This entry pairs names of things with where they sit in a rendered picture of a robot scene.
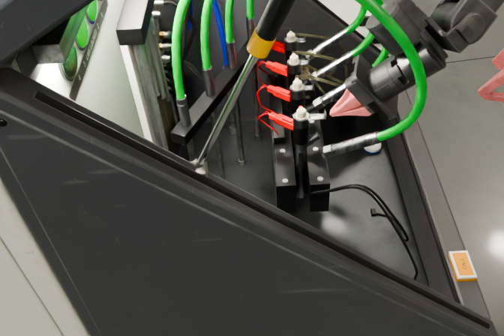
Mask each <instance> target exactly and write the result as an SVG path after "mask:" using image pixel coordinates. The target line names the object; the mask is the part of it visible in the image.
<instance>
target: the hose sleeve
mask: <svg viewBox="0 0 504 336"><path fill-rule="evenodd" d="M377 133H378V131H376V132H373V133H369V134H365V135H363V136H358V137H356V138H352V139H348V140H344V141H343V142H338V143H335V144H333V145H332V147H331V149H332V151H333V153H334V154H335V155H339V154H344V153H346V152H351V151H354V150H356V149H361V148H364V147H368V146H374V145H375V144H378V143H381V142H382V141H381V142H380V141H379V140H378V138H377Z"/></svg>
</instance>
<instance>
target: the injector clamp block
mask: <svg viewBox="0 0 504 336"><path fill-rule="evenodd" d="M272 76H273V77H279V81H280V87H281V88H283V89H286V82H285V76H284V75H281V74H278V75H272ZM315 99H316V94H315V89H314V91H306V92H305V107H306V106H308V105H310V104H312V103H313V101H314V100H315ZM281 104H282V113H283V115H285V116H288V117H289V110H288V103H287V101H286V100H283V99H281ZM283 128H284V136H285V143H274V138H273V130H272V129H271V144H272V160H273V172H274V190H275V196H276V207H277V208H279V209H280V210H282V211H284V212H286V213H296V166H295V165H294V158H293V140H292V137H291V130H290V129H288V128H285V127H283ZM315 132H319V134H320V136H321V138H320V139H318V140H317V141H315V142H314V143H313V144H311V145H309V146H307V148H306V149H307V157H306V167H305V189H306V190H307V201H308V208H309V212H327V211H328V210H329V199H330V192H329V193H320V194H318V193H316V194H311V192H314V191H324V190H328V189H330V187H331V182H330V177H329V169H328V164H327V160H326V156H325V155H324V154H323V147H324V142H323V134H322V129H321V124H320V120H310V121H309V135H311V134H314V133H315Z"/></svg>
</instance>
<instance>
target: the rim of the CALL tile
mask: <svg viewBox="0 0 504 336"><path fill-rule="evenodd" d="M448 253H449V256H450V258H451V262H452V265H453V267H454V271H455V274H456V276H457V279H473V278H477V275H476V272H475V269H474V267H473V264H472V261H471V259H470V255H469V254H468V251H467V250H462V251H449V252H448ZM454 253H466V255H467V257H468V260H469V263H470V265H471V268H472V271H473V274H474V275H463V276H460V275H459V272H458V268H457V266H456V263H455V260H454V257H453V255H452V254H454Z"/></svg>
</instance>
